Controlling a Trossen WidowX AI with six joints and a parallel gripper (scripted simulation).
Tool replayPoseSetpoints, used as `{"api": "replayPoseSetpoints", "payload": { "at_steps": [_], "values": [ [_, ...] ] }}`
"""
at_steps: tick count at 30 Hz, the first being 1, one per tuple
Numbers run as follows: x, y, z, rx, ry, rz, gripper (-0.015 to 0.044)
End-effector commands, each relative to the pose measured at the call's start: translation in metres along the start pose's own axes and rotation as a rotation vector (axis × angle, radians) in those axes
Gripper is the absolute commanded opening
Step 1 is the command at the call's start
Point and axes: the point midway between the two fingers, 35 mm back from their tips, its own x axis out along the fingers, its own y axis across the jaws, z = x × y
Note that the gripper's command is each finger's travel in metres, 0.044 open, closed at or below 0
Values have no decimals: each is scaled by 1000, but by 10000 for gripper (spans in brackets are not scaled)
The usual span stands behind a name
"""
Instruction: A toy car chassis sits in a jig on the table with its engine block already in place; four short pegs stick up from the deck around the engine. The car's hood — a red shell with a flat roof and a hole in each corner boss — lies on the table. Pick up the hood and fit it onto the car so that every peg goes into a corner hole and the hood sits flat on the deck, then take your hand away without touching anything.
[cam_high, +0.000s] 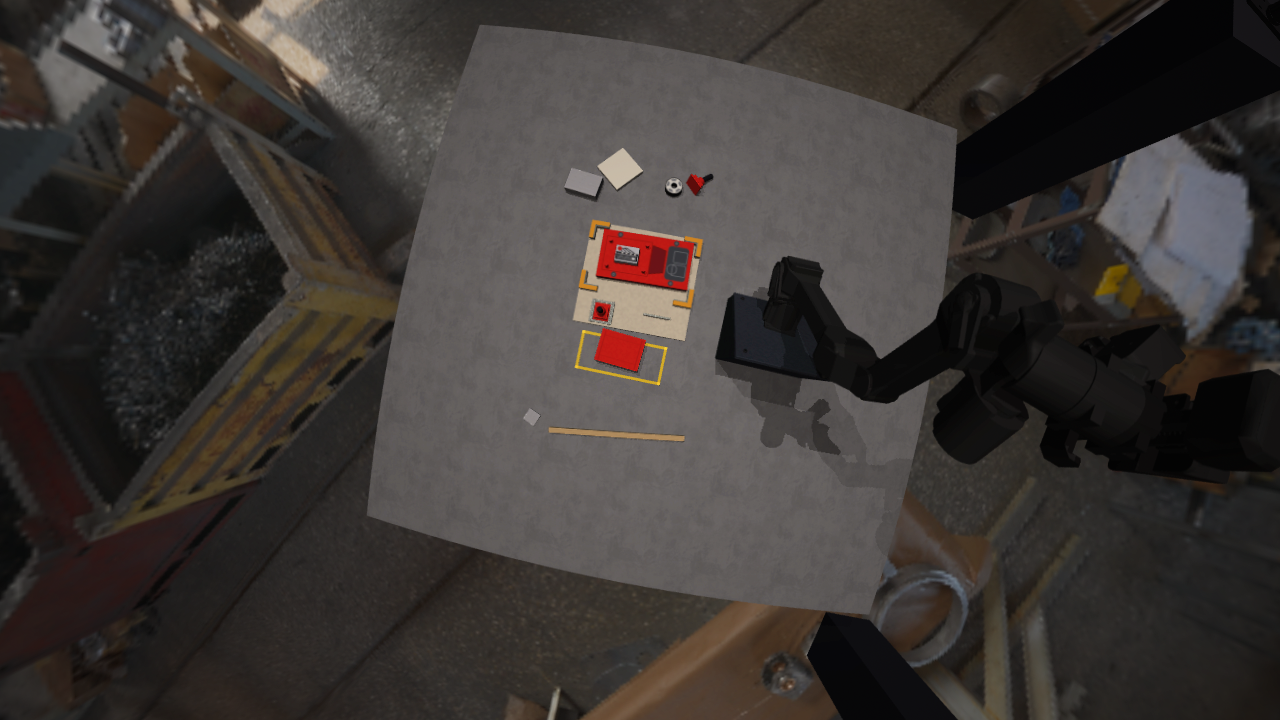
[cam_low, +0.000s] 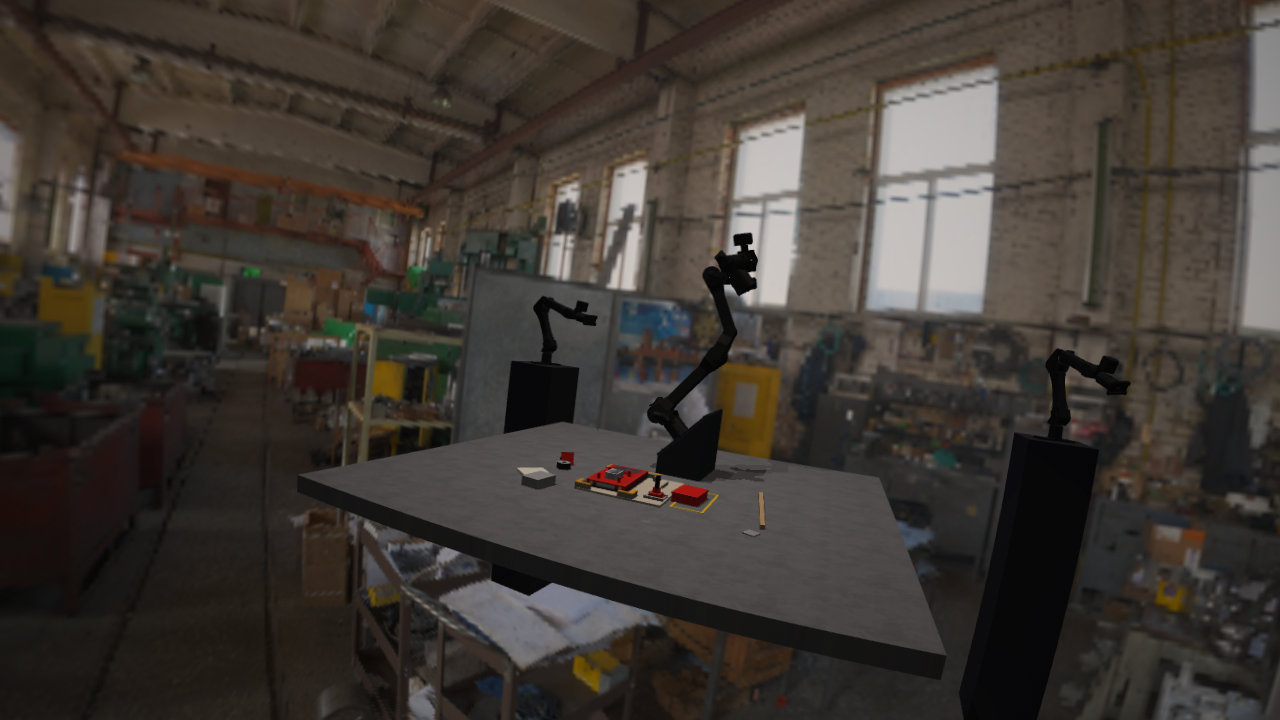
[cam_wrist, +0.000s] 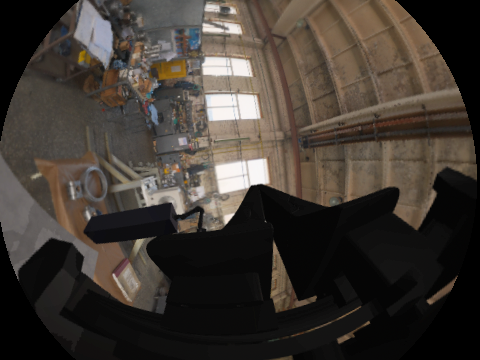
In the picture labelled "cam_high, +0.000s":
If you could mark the beige square slab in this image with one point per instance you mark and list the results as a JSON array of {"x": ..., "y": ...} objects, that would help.
[{"x": 620, "y": 169}]

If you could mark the red car hood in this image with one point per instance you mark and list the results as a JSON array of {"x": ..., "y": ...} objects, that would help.
[{"x": 620, "y": 349}]

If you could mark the tan flat bar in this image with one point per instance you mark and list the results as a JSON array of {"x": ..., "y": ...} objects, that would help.
[{"x": 621, "y": 434}]

